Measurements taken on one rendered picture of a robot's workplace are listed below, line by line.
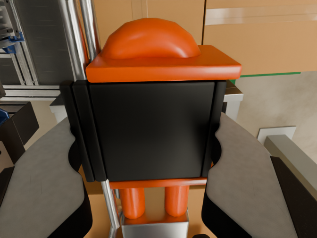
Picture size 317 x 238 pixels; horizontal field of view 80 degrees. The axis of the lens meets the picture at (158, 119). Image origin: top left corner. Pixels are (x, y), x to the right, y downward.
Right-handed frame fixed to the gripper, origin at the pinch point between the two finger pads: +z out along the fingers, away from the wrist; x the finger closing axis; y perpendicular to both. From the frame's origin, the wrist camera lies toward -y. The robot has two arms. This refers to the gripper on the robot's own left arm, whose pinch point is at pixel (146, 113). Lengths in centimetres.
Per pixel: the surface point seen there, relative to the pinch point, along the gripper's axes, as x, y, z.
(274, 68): 47, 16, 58
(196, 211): 10.9, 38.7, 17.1
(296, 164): 98, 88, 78
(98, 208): -12.7, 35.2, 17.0
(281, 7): 44, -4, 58
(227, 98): 29, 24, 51
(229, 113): 32, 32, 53
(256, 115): 83, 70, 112
